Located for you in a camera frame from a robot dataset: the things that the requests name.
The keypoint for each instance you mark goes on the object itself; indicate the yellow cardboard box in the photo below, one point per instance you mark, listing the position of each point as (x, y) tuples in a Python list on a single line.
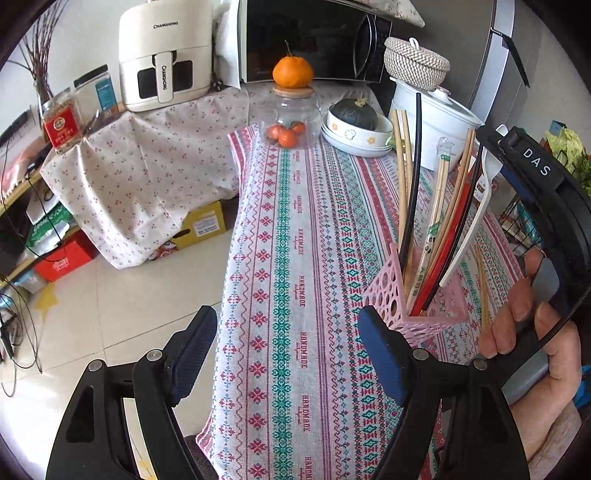
[(199, 225)]

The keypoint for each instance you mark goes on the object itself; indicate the person's right hand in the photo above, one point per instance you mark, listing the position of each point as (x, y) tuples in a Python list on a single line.
[(546, 416)]

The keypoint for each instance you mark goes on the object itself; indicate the grey refrigerator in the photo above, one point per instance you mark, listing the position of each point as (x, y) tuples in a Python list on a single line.
[(492, 47)]

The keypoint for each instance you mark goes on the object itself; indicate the printed bamboo chopstick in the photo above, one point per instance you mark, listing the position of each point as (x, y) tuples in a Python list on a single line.
[(433, 228)]

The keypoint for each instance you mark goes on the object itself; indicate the white air fryer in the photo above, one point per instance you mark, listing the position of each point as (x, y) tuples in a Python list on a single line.
[(164, 53)]

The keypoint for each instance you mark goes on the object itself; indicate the white electric cooking pot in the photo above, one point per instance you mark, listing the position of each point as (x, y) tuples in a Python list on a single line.
[(442, 118)]

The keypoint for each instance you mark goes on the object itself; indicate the red label glass jar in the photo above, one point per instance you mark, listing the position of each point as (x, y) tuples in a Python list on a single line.
[(61, 120)]

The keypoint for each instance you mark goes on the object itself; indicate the brown wooden chopstick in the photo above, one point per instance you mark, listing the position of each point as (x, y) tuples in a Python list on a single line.
[(463, 167), (484, 300)]

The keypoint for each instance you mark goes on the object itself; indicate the striped patterned tablecloth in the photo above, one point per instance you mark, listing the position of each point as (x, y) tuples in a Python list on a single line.
[(295, 395)]

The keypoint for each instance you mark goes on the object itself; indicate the red plastic spoon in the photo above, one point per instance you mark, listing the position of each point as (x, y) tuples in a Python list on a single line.
[(438, 268)]

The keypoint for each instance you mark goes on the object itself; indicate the woven rope lidded basket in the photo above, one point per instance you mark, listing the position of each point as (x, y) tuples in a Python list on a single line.
[(408, 61)]

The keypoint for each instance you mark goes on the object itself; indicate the glass jar with tomatoes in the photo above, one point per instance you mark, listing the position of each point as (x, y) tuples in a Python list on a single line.
[(290, 118)]

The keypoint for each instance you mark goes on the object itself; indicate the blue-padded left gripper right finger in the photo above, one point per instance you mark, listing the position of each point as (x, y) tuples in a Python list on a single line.
[(482, 439)]

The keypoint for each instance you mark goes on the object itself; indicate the floral microwave dust cover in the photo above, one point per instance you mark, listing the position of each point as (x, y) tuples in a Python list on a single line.
[(403, 10)]

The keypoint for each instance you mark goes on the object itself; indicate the black microwave oven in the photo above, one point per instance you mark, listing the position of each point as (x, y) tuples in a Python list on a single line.
[(340, 41)]

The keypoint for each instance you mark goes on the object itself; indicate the white floral ceramic bowl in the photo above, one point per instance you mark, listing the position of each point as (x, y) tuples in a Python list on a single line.
[(357, 141)]

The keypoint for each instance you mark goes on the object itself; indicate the vase with dry branches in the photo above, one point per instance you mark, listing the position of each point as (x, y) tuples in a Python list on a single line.
[(35, 46)]

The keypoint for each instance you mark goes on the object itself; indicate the black wire rack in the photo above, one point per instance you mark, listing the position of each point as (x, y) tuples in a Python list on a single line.
[(518, 227)]

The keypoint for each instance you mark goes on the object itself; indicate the red cardboard box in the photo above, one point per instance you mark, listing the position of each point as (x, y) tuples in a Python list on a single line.
[(77, 252)]

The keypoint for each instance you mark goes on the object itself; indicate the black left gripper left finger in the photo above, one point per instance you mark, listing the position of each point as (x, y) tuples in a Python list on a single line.
[(93, 440)]

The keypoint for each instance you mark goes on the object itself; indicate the orange tangerine on jar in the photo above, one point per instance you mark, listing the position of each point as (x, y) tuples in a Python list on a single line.
[(292, 72)]

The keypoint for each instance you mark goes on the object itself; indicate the blue label clear container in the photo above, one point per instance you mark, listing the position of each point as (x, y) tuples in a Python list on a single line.
[(95, 95)]

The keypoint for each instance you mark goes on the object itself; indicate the green leafy vegetables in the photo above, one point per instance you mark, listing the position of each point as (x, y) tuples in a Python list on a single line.
[(568, 149)]

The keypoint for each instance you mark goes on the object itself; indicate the dark green pumpkin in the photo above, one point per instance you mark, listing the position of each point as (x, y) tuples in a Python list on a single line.
[(356, 112)]

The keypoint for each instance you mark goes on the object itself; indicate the floral white cloth cover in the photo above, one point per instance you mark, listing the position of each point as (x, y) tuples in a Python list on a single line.
[(131, 184)]

